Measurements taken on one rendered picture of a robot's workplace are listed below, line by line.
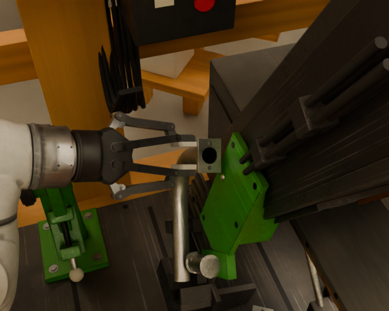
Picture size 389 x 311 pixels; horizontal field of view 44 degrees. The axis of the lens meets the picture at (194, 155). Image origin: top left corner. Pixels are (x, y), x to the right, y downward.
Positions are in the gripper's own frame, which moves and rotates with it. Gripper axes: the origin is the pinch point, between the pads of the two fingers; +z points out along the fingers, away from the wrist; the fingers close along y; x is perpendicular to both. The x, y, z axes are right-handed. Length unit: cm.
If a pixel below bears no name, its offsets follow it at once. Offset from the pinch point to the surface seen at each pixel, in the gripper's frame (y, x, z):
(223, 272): -19.3, -1.3, 4.7
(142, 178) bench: -6.0, 42.6, 9.4
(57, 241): -16.9, 27.4, -15.5
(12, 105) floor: 27, 220, 6
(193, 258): -17.8, 4.6, 2.4
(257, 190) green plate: -4.9, -12.7, 3.2
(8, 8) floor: 103, 296, 16
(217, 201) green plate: -7.8, 0.7, 4.8
